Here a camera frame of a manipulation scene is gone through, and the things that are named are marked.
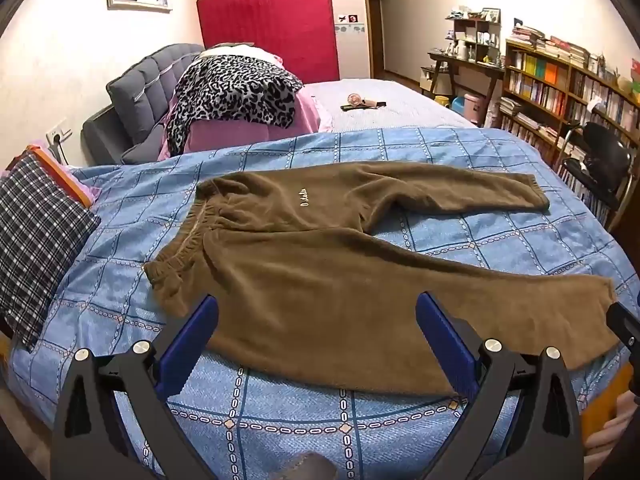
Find leopard print blanket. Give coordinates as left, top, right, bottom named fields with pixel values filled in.
left=165, top=54, right=304, bottom=157

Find brown fleece pants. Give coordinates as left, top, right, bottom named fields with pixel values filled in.
left=144, top=161, right=621, bottom=396

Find blue checked quilt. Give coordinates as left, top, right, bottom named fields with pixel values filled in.
left=7, top=127, right=640, bottom=480

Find white cloth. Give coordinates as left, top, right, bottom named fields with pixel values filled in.
left=202, top=42, right=286, bottom=67

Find wooden desk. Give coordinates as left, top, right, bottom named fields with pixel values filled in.
left=420, top=50, right=506, bottom=111

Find grey padded headboard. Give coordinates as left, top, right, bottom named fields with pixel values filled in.
left=81, top=42, right=206, bottom=166

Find hair dryer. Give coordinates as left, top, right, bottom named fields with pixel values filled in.
left=340, top=92, right=388, bottom=112

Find orange cloth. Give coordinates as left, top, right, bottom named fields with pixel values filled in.
left=24, top=145, right=96, bottom=209

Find person's right hand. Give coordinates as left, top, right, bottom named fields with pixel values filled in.
left=584, top=391, right=640, bottom=465

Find pink blanket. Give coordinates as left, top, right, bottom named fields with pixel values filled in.
left=157, top=82, right=334, bottom=162

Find dark plaid pillow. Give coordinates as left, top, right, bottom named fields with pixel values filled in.
left=0, top=152, right=101, bottom=353

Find wooden bookshelf with books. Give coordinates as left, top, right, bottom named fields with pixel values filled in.
left=496, top=24, right=640, bottom=226

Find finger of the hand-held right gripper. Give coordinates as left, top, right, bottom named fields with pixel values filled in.
left=606, top=301, right=640, bottom=356

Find small wooden desk shelf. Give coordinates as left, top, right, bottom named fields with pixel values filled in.
left=444, top=6, right=503, bottom=64

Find pink bin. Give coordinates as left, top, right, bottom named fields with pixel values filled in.
left=462, top=92, right=486, bottom=124

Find wall socket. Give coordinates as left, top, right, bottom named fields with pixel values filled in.
left=46, top=119, right=71, bottom=144

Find red wardrobe panel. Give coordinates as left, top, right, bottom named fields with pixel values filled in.
left=196, top=0, right=342, bottom=84

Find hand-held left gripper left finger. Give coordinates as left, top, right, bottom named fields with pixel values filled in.
left=50, top=294, right=236, bottom=480

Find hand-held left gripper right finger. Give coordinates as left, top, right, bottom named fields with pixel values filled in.
left=415, top=292, right=586, bottom=480

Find black chair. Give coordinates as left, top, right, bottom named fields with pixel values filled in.
left=555, top=120, right=634, bottom=217

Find lavender bedsheet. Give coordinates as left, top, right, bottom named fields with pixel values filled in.
left=300, top=77, right=476, bottom=136

